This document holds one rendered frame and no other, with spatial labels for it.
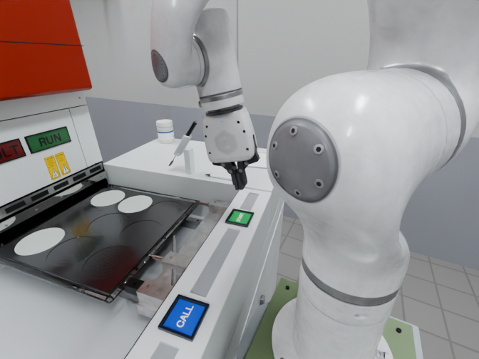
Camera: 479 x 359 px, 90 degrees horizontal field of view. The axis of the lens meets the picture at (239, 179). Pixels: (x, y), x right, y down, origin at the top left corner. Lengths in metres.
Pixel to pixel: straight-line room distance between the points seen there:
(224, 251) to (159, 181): 0.43
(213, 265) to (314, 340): 0.21
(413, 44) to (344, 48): 1.55
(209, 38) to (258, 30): 1.55
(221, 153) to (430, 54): 0.35
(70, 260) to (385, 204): 0.63
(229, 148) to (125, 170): 0.53
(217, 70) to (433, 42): 0.29
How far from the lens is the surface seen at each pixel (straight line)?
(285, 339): 0.49
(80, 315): 0.67
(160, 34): 0.40
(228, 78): 0.45
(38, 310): 0.73
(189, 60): 0.40
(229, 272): 0.46
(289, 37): 1.91
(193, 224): 0.78
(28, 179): 0.86
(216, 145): 0.49
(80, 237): 0.74
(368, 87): 0.19
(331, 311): 0.34
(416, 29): 0.29
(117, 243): 0.68
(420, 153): 0.20
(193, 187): 0.79
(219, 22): 0.46
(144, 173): 0.88
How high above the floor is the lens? 1.31
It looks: 27 degrees down
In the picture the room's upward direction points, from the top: straight up
